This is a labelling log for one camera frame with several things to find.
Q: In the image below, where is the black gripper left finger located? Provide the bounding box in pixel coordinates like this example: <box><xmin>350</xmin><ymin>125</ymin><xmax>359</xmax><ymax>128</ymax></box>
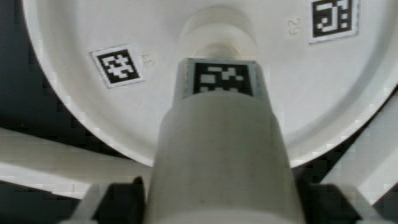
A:
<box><xmin>59</xmin><ymin>176</ymin><xmax>148</xmax><ymax>224</ymax></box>

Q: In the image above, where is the white cylindrical table leg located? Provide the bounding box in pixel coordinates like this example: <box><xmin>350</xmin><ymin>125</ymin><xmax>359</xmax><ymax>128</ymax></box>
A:
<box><xmin>141</xmin><ymin>43</ymin><xmax>310</xmax><ymax>224</ymax></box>

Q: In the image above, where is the white front fence rail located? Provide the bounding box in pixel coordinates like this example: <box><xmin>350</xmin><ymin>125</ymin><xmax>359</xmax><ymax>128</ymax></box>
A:
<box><xmin>0</xmin><ymin>128</ymin><xmax>151</xmax><ymax>199</ymax></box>

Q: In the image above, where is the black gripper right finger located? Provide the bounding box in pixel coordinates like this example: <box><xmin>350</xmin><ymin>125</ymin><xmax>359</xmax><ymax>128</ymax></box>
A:
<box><xmin>295</xmin><ymin>181</ymin><xmax>388</xmax><ymax>224</ymax></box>

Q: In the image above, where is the white round table top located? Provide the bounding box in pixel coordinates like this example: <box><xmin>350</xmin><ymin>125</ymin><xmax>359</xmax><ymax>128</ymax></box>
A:
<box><xmin>22</xmin><ymin>0</ymin><xmax>398</xmax><ymax>165</ymax></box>

